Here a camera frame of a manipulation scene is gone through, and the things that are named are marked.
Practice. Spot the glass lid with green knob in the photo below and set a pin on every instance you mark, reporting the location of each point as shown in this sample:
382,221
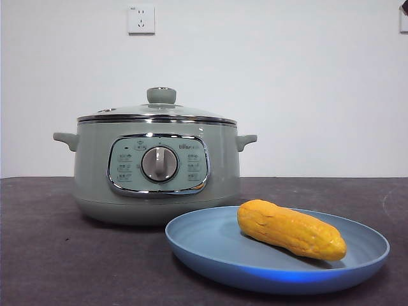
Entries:
161,95

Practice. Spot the yellow corn cob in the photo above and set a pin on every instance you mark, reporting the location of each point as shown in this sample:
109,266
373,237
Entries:
287,228

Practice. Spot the light blue round plate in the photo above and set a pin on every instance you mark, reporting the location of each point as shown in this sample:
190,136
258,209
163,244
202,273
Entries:
210,245

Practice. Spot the pale green electric steamer pot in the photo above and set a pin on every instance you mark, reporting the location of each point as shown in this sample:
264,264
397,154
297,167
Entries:
95,165

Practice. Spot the white wall power socket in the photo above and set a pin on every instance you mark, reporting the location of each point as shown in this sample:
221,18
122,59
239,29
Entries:
141,19

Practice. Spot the white wall switch plate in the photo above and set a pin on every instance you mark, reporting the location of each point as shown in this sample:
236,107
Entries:
404,19

